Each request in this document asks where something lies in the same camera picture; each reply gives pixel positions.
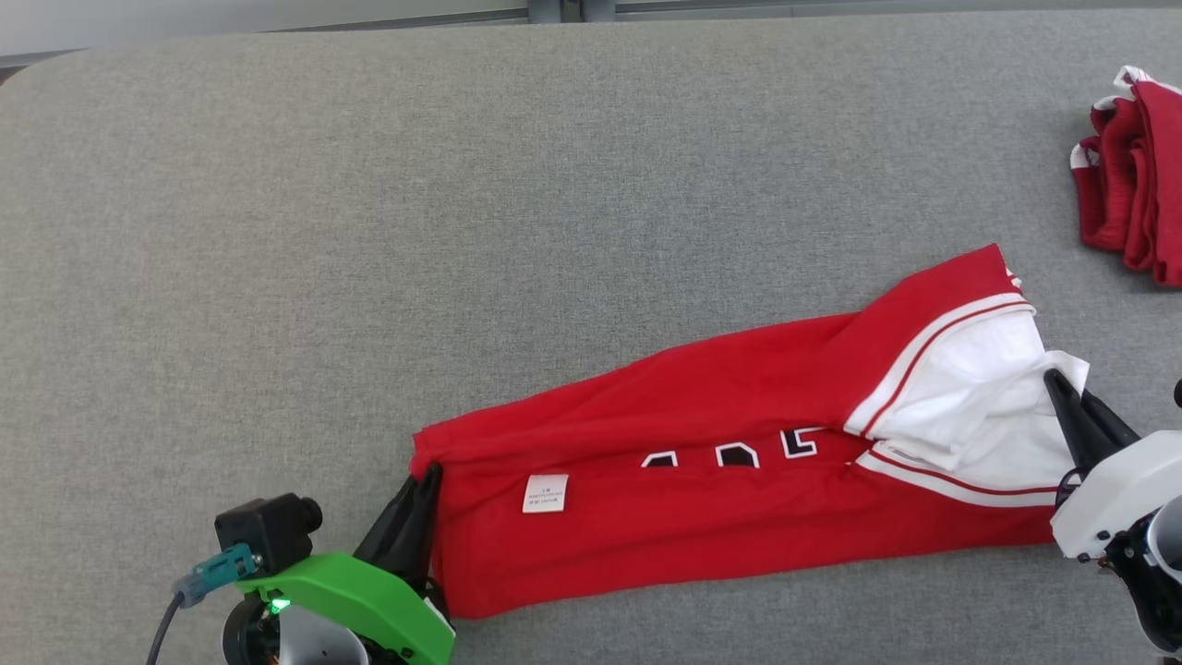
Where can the grey partition bottom rail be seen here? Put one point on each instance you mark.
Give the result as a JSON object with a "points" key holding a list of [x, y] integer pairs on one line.
{"points": [[785, 7], [416, 18]]}

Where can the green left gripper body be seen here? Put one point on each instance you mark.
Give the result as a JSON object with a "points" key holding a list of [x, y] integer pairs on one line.
{"points": [[369, 596]]}

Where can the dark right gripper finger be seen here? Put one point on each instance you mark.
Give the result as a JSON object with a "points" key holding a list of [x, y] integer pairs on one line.
{"points": [[1113, 434], [1076, 425]]}

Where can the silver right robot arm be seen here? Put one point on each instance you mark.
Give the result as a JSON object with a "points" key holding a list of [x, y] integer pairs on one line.
{"points": [[1163, 573]]}

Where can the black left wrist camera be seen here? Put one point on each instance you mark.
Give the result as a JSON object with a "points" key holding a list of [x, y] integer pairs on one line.
{"points": [[268, 531]]}

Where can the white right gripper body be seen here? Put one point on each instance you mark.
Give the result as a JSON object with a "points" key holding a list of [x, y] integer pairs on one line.
{"points": [[1117, 499]]}

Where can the red and white jersey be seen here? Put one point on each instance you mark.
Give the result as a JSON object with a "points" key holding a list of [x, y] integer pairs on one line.
{"points": [[693, 517]]}

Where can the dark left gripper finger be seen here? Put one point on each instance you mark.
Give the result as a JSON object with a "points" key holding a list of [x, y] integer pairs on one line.
{"points": [[392, 531], [420, 536]]}

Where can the red garment with white trim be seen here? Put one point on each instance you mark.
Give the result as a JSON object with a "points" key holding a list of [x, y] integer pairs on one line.
{"points": [[1145, 185]]}

